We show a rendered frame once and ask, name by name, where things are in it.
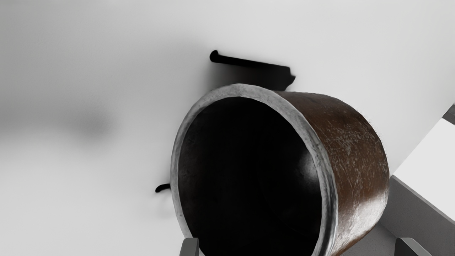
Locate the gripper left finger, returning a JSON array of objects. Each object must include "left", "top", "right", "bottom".
[{"left": 179, "top": 238, "right": 199, "bottom": 256}]

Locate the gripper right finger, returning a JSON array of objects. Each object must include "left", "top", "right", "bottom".
[{"left": 395, "top": 237, "right": 432, "bottom": 256}]

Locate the brown mug with grey rim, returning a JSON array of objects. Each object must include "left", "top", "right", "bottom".
[{"left": 170, "top": 84, "right": 390, "bottom": 256}]

